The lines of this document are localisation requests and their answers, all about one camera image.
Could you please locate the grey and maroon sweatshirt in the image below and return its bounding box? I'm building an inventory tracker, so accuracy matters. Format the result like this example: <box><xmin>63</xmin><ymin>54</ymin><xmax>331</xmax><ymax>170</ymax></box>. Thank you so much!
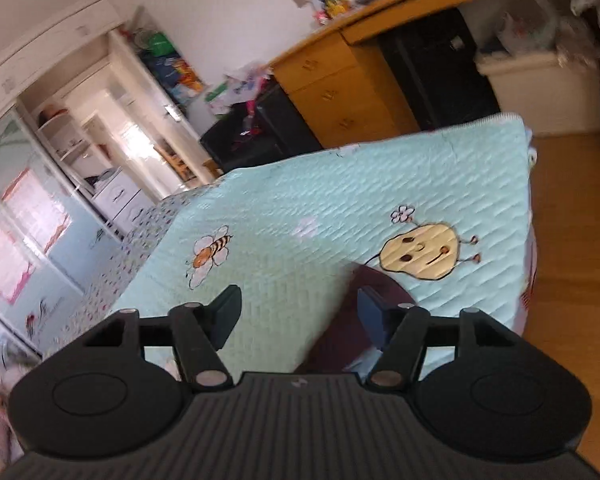
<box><xmin>294</xmin><ymin>264</ymin><xmax>415</xmax><ymax>375</ymax></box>

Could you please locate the teal bee-pattern bedspread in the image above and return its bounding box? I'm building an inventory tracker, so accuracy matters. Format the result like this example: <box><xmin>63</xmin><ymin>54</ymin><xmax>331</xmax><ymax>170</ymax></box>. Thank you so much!
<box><xmin>50</xmin><ymin>114</ymin><xmax>536</xmax><ymax>375</ymax></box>

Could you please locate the white drawer cabinet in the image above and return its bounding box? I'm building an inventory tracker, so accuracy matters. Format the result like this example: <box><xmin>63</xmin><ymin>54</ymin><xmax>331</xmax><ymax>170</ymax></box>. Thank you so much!
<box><xmin>93</xmin><ymin>169</ymin><xmax>155</xmax><ymax>235</ymax></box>

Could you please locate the white room door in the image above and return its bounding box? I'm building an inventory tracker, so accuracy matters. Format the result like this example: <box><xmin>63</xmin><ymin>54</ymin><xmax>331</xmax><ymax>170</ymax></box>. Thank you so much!
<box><xmin>108</xmin><ymin>29</ymin><xmax>215</xmax><ymax>184</ymax></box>

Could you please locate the blue sliding-door wardrobe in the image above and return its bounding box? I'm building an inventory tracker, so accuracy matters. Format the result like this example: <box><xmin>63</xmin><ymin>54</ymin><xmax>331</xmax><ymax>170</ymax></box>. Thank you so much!
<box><xmin>0</xmin><ymin>0</ymin><xmax>120</xmax><ymax>356</ymax></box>

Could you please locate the wooden dresser desk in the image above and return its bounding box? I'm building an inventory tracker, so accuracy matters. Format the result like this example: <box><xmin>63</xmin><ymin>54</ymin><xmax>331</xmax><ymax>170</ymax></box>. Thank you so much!
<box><xmin>268</xmin><ymin>0</ymin><xmax>475</xmax><ymax>148</ymax></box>

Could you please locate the white storage bin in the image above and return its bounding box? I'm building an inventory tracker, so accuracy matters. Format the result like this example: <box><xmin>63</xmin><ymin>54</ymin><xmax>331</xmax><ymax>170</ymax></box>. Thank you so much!
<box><xmin>477</xmin><ymin>51</ymin><xmax>600</xmax><ymax>136</ymax></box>

